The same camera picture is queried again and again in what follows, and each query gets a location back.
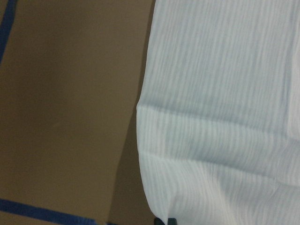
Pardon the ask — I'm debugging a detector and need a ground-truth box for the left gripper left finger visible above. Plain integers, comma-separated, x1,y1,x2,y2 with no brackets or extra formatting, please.
154,217,163,225

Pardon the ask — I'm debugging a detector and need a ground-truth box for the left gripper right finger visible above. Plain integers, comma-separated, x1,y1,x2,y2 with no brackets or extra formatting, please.
168,218,177,225

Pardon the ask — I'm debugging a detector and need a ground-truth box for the light blue button-up shirt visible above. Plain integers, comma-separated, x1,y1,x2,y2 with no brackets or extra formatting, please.
136,0,300,225

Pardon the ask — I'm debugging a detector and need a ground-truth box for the blue tape line crosswise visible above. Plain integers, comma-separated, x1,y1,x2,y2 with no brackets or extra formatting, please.
0,199,97,225

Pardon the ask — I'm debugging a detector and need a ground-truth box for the blue tape line lengthwise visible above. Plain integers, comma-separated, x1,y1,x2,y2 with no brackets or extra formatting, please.
0,0,17,61

